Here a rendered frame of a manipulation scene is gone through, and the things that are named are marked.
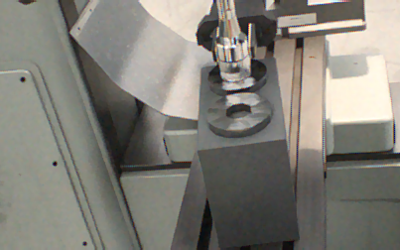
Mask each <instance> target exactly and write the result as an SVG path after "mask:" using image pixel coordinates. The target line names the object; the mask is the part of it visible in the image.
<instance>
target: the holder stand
mask: <svg viewBox="0 0 400 250"><path fill-rule="evenodd" d="M250 62H251V67H252V73H251V74H250V76H248V77H247V78H246V79H243V80H241V81H237V82H229V81H227V80H224V79H222V78H221V73H220V69H219V65H210V66H206V67H202V68H201V71H200V100H199V128H198V143H197V153H198V156H199V162H200V168H201V173H202V177H203V183H204V186H205V190H206V196H207V199H208V202H209V208H210V211H211V215H212V221H213V224H214V227H215V234H216V237H217V240H218V246H219V247H220V248H228V247H241V246H247V245H253V244H267V243H273V242H286V241H292V240H298V239H300V238H301V236H300V227H299V222H298V217H297V206H296V201H295V195H294V184H293V179H292V174H291V163H290V157H289V151H288V140H287V135H286V130H285V119H284V114H283V108H282V97H281V91H280V86H279V75H278V70H277V65H276V58H275V57H271V58H266V59H261V60H250Z"/></svg>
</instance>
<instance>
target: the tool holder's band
mask: <svg viewBox="0 0 400 250"><path fill-rule="evenodd" d="M246 46H247V36H246V35H245V34H244V33H239V34H238V39H237V40H236V41H235V42H225V41H224V40H223V38H222V36H218V37H217V38H216V39H215V47H216V49H217V50H218V51H221V52H222V53H235V52H237V51H241V50H242V49H244V48H245V47H246Z"/></svg>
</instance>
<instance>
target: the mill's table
mask: <svg viewBox="0 0 400 250"><path fill-rule="evenodd" d="M271 57H275V58H276V65H277V70H278V75H279V86H280V91H281V97H282V108H283V114H284V119H285V130H286V135H287V140H288V151H289V157H290V163H291V174H292V179H293V184H294V195H295V201H296V206H297V217H298V222H299V227H300V236H301V238H300V239H298V240H292V241H286V242H273V243H267V244H253V245H247V246H241V247H228V248H220V247H219V246H218V240H217V237H216V234H215V227H214V224H213V221H212V215H211V211H210V208H209V202H208V199H207V196H206V190H205V186H204V183H203V177H202V173H201V168H200V162H199V156H198V153H197V144H196V149H195V152H194V155H193V161H192V164H191V167H190V173H189V176H188V179H187V185H186V188H185V191H184V197H183V200H182V202H181V208H180V211H179V214H178V220H177V223H176V226H175V232H174V235H173V238H172V244H171V247H170V250H328V230H327V169H326V79H327V53H326V35H321V36H314V37H307V38H294V39H289V36H283V37H282V40H279V41H273V42H270V45H268V46H267V47H262V48H257V50H256V58H255V59H251V60H261V59H266V58H271ZM197 143H198V141H197Z"/></svg>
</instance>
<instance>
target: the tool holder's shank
mask: <svg viewBox="0 0 400 250"><path fill-rule="evenodd" d="M215 2H216V6H217V11H218V34H219V35H220V36H222V38H223V40H224V41H225V42H235V41H236V40H237V39H238V34H239V33H241V30H240V27H239V25H238V21H237V18H236V12H235V8H234V3H233V0H215Z"/></svg>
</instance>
